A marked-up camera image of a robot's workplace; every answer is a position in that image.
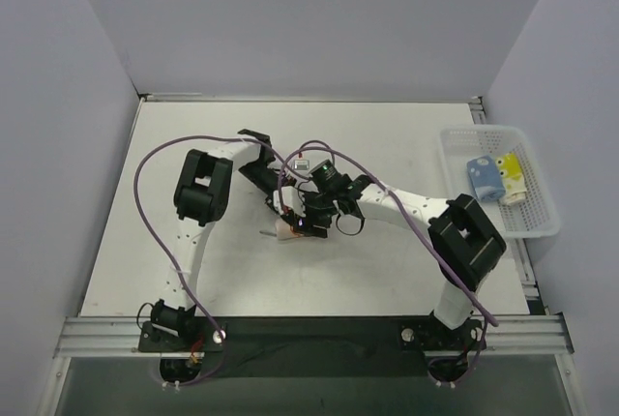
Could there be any orange flower pattern towel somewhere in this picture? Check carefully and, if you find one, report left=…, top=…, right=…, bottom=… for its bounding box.
left=259, top=220, right=305, bottom=242

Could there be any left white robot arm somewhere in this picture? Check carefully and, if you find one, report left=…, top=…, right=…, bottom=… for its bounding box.
left=133, top=129, right=282, bottom=350

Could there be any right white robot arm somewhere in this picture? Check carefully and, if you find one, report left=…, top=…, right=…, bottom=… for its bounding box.
left=273, top=160, right=507, bottom=348

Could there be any blue rolled towel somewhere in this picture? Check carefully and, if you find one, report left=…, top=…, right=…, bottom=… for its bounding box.
left=466, top=155, right=505, bottom=202

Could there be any yellow rolled towel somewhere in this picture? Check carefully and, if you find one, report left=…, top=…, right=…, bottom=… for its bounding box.
left=495, top=153, right=527, bottom=206

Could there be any white plastic basket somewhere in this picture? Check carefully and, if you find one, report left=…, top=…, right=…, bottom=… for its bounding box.
left=439, top=125, right=561, bottom=239

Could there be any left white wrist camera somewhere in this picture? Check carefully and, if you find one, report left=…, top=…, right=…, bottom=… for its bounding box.
left=272, top=186, right=306, bottom=216

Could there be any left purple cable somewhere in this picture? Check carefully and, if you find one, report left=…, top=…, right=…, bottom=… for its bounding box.
left=133, top=134, right=310, bottom=386

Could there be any purple cable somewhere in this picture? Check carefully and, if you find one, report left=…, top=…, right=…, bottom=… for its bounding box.
left=133, top=134, right=310, bottom=386
left=282, top=139, right=500, bottom=386

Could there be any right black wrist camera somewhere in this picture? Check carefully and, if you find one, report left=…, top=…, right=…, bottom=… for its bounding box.
left=309, top=160, right=344, bottom=193

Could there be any aluminium back rail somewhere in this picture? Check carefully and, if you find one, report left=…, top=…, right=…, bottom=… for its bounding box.
left=141, top=93, right=484, bottom=104

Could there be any aluminium rail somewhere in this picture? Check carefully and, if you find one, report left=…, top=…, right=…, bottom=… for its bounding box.
left=141, top=93, right=484, bottom=104
left=53, top=314, right=574, bottom=358

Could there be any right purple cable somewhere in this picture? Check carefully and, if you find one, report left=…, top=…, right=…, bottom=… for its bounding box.
left=282, top=139, right=500, bottom=386

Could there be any aluminium front rail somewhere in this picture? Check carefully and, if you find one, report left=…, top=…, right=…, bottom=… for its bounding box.
left=53, top=314, right=574, bottom=358

